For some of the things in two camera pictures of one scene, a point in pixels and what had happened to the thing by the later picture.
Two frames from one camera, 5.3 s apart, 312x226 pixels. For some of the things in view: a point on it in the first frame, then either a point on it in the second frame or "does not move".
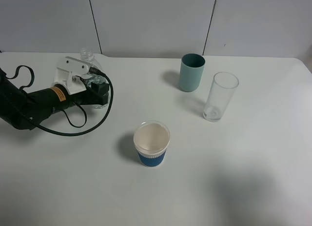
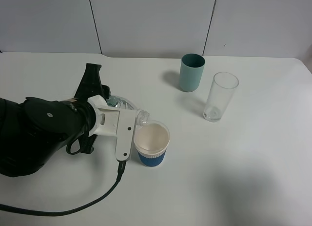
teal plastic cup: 191,71 does not move
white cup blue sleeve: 151,139 does not move
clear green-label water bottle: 96,74 -> 142,116
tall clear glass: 224,86 does not move
